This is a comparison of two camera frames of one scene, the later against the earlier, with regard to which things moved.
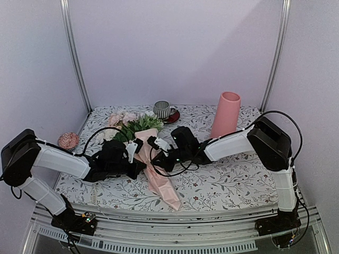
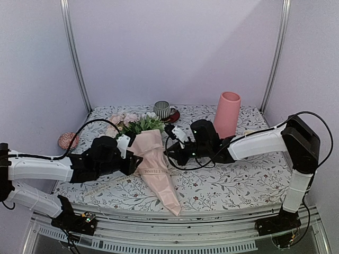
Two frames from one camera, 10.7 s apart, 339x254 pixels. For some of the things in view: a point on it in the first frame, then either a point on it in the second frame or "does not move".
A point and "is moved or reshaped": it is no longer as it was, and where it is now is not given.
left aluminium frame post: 68,17 does not move
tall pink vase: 225,118 does not move
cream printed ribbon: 94,196 to 140,171
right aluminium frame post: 279,55 does not move
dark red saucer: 172,118 does not move
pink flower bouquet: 124,127 is moved or reshaped
